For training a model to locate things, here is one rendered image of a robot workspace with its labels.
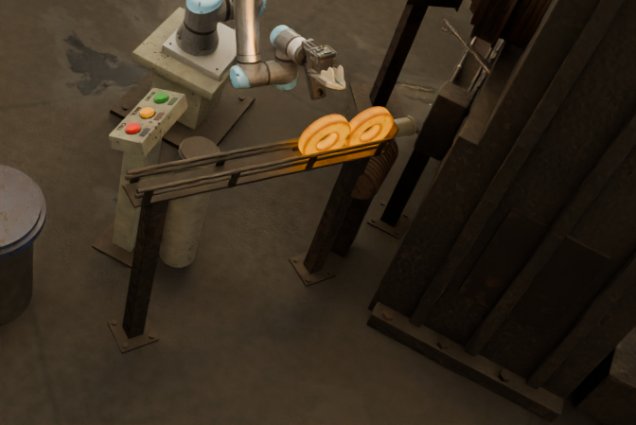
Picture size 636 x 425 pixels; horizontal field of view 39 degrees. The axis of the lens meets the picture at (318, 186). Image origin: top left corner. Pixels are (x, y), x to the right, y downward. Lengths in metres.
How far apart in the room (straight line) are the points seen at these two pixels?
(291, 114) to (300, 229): 0.57
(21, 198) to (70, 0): 1.44
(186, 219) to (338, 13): 1.61
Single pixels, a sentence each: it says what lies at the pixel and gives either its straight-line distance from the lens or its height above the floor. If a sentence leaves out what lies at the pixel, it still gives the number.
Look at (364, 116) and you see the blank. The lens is 2.53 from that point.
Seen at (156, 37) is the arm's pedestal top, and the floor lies 0.30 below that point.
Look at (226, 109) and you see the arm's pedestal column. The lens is 3.50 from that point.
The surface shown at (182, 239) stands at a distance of 2.90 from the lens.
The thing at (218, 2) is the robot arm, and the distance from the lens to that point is 3.09.
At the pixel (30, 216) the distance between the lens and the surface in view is 2.58.
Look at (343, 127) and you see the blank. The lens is 2.49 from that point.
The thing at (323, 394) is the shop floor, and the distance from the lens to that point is 2.89.
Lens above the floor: 2.48
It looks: 48 degrees down
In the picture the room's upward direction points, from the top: 21 degrees clockwise
